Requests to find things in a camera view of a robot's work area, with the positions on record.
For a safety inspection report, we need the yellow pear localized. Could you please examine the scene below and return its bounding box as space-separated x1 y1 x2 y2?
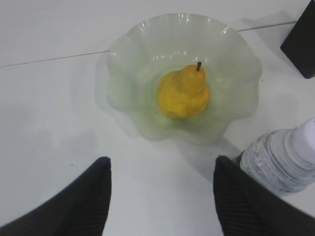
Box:
157 61 210 119

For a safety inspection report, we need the black square pen holder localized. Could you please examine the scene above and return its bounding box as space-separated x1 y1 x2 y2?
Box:
281 0 315 79

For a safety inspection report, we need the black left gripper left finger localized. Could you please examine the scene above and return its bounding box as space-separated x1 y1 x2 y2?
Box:
0 157 112 236

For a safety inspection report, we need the translucent green wavy glass plate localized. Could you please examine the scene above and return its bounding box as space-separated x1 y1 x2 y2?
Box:
95 13 262 145

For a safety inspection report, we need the clear water bottle green label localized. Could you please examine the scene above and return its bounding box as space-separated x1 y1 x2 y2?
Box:
235 118 315 196

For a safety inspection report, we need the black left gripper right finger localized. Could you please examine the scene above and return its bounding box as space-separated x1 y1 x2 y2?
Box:
213 156 315 236

